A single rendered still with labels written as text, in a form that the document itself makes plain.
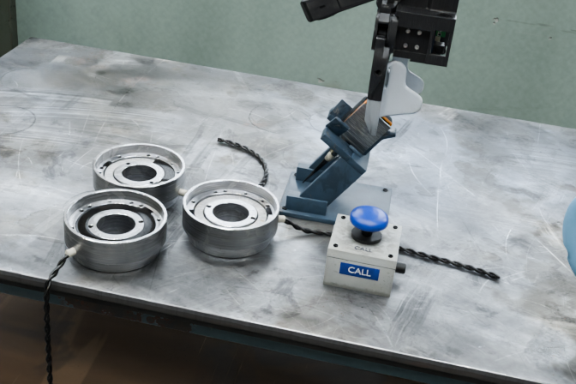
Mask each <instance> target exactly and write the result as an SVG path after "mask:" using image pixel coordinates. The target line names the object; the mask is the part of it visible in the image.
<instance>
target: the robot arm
mask: <svg viewBox="0 0 576 384"><path fill-rule="evenodd" d="M371 1H374V0H302V1H301V2H300V4H301V7H302V9H303V12H304V14H305V17H306V19H307V21H308V22H312V21H320V20H324V19H326V18H329V17H331V16H334V15H336V14H337V13H339V12H342V11H344V10H347V9H351V8H354V7H356V6H359V5H362V4H365V3H368V2H371ZM376 5H377V7H378V10H377V14H376V18H375V29H374V34H373V39H372V46H371V50H372V51H374V57H373V62H372V68H371V74H370V80H369V91H368V98H367V104H366V111H365V118H364V120H365V122H366V125H367V127H368V130H369V133H370V134H371V135H373V136H376V131H377V126H378V121H379V118H380V117H386V116H397V115H407V114H414V113H417V112H419V111H420V109H421V108H422V105H423V100H422V98H421V96H420V95H418V94H420V93H421V92H422V90H423V86H424V83H423V80H422V79H421V78H420V77H418V76H417V75H415V74H413V73H412V72H410V70H409V69H408V61H409V59H410V62H415V63H425V64H430V65H436V66H442V67H446V66H447V62H448V58H449V53H450V49H451V44H452V40H453V32H454V28H455V23H456V14H457V9H458V5H459V0H376ZM446 46H447V48H446ZM446 51H447V52H446ZM445 53H446V56H442V55H443V54H445ZM391 54H393V60H392V61H390V62H389V59H390V55H391ZM562 239H563V244H564V246H565V248H566V250H567V253H568V255H567V260H568V263H569V265H570V267H571V269H572V271H573V273H574V275H575V277H576V197H575V198H574V199H573V200H572V201H571V203H570V205H569V206H568V208H567V211H566V213H565V217H564V220H563V226H562Z"/></svg>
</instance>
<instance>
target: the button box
mask: <svg viewBox="0 0 576 384"><path fill-rule="evenodd" d="M401 231H402V225H394V224H389V223H388V226H387V228H386V229H385V230H383V231H377V232H373V235H372V236H370V237H366V236H364V235H362V233H361V230H359V229H358V228H356V227H355V226H354V225H353V224H352V223H351V222H350V216H348V215H344V214H339V213H338V216H337V218H336V222H335V225H334V228H333V233H332V236H331V239H330V243H329V245H328V249H327V259H326V266H325V272H324V278H323V284H324V285H331V286H336V287H340V288H345V289H349V290H354V291H361V292H366V293H370V294H375V295H379V296H384V297H390V295H391V290H392V286H393V278H394V273H402V274H404V273H405V269H406V264H405V263H404V262H400V261H397V259H398V253H399V243H400V237H401Z"/></svg>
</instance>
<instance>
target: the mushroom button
mask: <svg viewBox="0 0 576 384"><path fill-rule="evenodd" d="M350 222H351V223H352V224H353V225H354V226H355V227H356V228H358V229H359V230H361V233H362V235H364V236H366V237H370V236H372V235H373V232H377V231H383V230H385V229H386V228H387V226H388V222H389V218H388V216H387V213H386V212H385V211H383V210H382V209H380V208H378V207H374V206H368V205H363V206H358V207H355V208H354V209H353V210H352V211H351V214H350Z"/></svg>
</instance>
